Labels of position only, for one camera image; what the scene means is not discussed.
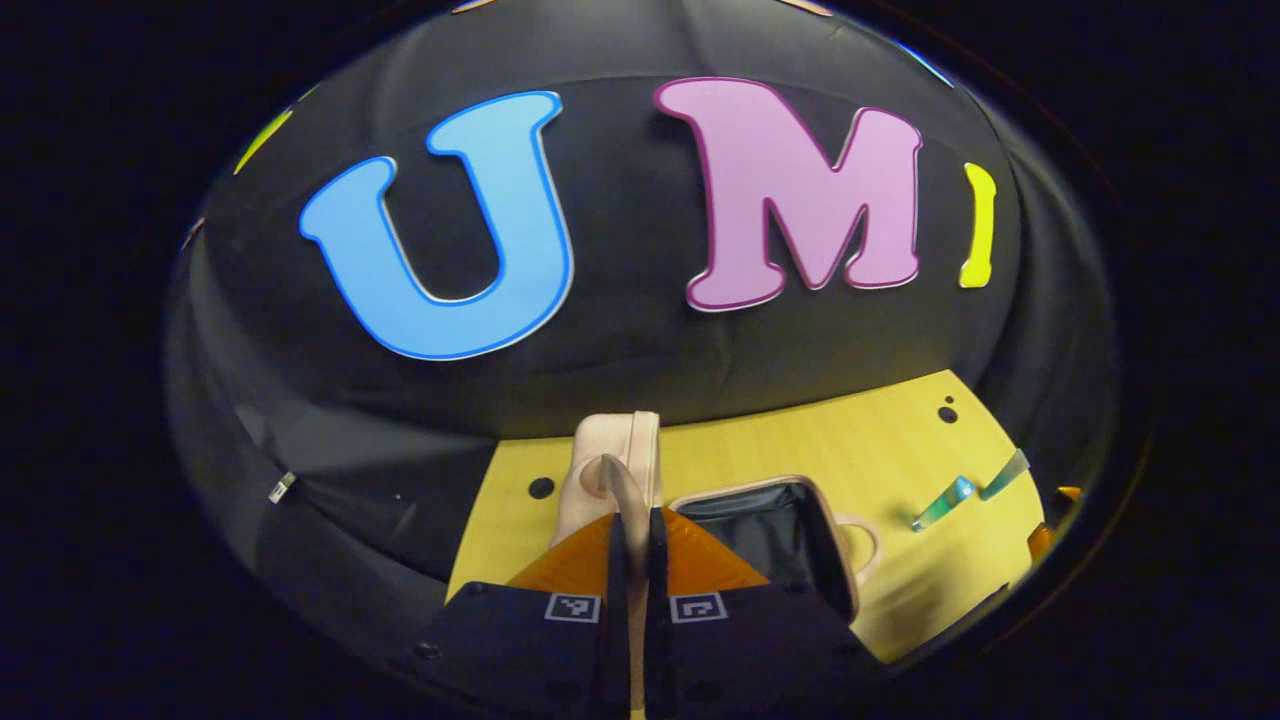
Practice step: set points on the blue and white tube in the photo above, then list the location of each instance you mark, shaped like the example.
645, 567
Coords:
1003, 477

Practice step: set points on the pink suitcase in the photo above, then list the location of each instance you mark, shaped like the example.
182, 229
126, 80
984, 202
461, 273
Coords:
615, 445

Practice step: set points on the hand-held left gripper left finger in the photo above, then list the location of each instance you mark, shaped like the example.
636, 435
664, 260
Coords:
617, 600

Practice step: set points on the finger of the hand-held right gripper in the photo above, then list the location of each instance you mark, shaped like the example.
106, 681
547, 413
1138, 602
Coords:
1067, 493
1041, 543

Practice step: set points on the black backdrop cloth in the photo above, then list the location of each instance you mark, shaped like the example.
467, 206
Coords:
620, 380

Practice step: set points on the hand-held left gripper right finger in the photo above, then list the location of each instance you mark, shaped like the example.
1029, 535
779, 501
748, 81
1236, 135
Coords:
657, 600

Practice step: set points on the blue skin care bottle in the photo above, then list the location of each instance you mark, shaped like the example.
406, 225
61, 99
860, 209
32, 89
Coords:
940, 505

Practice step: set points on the clear backdrop clip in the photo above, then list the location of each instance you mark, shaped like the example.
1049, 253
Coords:
282, 487

